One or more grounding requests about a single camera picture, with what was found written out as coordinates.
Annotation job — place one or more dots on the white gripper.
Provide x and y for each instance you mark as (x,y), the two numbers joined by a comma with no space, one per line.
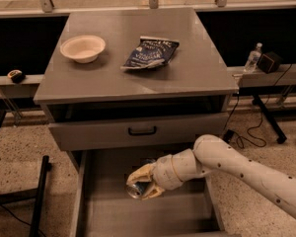
(164,174)

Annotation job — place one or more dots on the redbull can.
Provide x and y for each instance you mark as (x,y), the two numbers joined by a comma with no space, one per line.
(138,189)

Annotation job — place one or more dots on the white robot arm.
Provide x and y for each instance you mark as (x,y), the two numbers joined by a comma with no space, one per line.
(208,154)

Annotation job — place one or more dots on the grey open middle drawer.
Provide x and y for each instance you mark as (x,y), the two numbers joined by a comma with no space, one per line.
(103,208)

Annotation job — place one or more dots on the grey top drawer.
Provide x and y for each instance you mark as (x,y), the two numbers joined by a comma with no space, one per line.
(130,132)

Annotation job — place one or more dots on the grey drawer cabinet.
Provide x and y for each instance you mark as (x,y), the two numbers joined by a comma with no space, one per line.
(195,82)

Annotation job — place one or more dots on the black stand left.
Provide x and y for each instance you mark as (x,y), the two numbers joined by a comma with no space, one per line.
(36,194)

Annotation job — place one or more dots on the blue chips bag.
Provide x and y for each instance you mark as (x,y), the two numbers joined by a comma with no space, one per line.
(151,53)

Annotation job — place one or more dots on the black table leg right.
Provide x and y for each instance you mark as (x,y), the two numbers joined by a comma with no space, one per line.
(281,137)

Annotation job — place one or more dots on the white paper bowl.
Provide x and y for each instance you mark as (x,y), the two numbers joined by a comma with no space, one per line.
(83,49)

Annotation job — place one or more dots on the clear water bottle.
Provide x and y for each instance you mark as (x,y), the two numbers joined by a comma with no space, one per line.
(253,59)

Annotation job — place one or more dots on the black tape measure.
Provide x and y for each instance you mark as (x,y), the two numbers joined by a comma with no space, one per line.
(16,75)

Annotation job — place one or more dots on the small black box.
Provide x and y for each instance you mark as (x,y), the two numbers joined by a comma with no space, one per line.
(269,62)

